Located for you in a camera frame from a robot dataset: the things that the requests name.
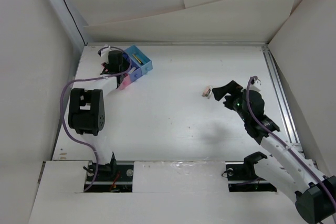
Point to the pale yellow highlighter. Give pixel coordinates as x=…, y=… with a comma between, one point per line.
x=142, y=59

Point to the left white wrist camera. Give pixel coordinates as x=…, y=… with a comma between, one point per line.
x=104, y=51

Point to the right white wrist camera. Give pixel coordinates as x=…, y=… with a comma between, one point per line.
x=255, y=84

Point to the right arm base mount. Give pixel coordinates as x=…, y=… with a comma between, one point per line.
x=241, y=175

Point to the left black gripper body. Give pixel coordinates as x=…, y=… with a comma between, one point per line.
x=125, y=67

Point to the aluminium rail right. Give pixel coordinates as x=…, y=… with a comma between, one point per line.
x=285, y=112

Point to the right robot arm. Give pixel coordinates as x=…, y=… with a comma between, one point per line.
x=311, y=191

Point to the pink container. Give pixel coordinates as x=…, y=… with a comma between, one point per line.
x=125, y=80

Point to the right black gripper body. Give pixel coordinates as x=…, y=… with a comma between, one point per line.
x=235, y=103

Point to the white eraser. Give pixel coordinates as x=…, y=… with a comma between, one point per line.
x=132, y=70

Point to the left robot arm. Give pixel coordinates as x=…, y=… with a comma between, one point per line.
x=85, y=115

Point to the purple-blue container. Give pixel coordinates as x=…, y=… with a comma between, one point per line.
x=137, y=74

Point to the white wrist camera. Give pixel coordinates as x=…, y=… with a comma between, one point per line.
x=104, y=51
x=255, y=84

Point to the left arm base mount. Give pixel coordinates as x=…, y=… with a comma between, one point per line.
x=113, y=177

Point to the light blue container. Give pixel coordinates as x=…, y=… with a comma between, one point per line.
x=135, y=50

